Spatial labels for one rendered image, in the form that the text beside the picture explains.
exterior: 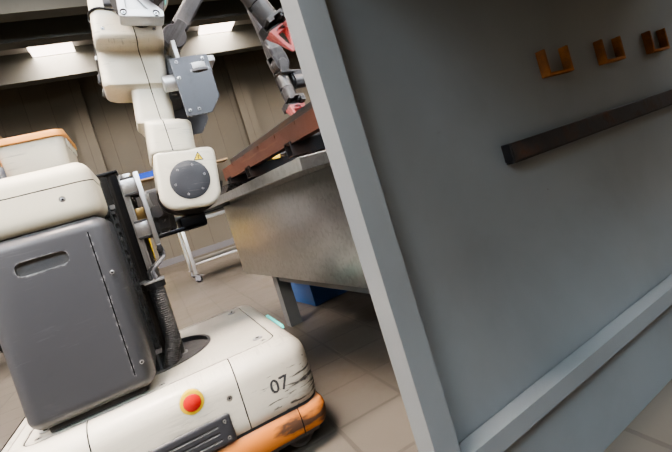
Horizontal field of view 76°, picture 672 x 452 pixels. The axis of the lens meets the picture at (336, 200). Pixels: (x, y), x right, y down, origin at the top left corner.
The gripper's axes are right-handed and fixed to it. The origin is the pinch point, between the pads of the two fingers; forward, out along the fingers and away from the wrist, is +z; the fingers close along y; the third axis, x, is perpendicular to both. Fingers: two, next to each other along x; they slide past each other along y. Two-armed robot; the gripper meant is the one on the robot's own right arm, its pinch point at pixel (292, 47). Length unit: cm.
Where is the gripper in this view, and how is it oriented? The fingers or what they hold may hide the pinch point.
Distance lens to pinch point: 127.5
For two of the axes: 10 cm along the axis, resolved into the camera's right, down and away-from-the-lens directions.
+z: 6.4, 7.4, 2.1
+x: -6.6, 6.7, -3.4
